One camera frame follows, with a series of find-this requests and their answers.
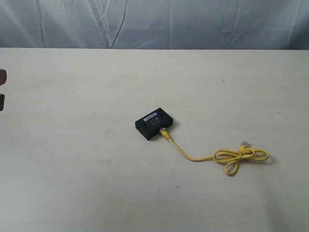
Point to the grey backdrop curtain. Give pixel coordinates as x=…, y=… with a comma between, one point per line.
x=155, y=24

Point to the black network switch box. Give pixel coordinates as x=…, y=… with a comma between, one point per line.
x=150, y=125

